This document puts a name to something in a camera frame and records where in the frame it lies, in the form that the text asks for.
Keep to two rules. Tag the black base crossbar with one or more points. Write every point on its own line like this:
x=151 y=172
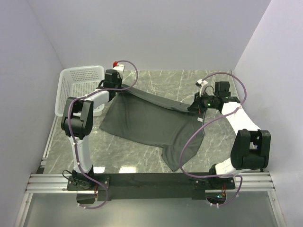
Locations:
x=148 y=186

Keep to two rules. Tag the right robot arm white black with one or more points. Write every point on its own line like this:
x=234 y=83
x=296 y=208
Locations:
x=251 y=147

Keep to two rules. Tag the white perforated plastic basket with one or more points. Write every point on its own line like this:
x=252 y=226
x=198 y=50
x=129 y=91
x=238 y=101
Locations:
x=76 y=82

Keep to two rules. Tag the dark grey t shirt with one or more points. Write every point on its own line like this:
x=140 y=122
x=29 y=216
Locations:
x=155 y=121

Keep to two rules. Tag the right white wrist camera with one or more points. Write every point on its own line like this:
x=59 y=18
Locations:
x=202 y=84

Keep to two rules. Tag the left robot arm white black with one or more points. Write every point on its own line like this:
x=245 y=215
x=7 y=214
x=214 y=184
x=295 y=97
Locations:
x=77 y=123

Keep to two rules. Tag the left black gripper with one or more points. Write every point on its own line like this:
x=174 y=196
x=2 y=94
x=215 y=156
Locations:
x=119 y=78

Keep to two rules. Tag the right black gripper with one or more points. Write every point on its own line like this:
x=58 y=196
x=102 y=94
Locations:
x=197 y=105

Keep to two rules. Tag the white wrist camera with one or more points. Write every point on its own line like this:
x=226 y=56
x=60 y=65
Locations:
x=119 y=67
x=202 y=84

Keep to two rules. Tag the aluminium frame rail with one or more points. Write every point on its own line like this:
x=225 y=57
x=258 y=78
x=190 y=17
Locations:
x=47 y=178

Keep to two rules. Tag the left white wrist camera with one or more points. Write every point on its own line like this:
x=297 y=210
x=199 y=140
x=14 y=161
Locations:
x=119 y=67

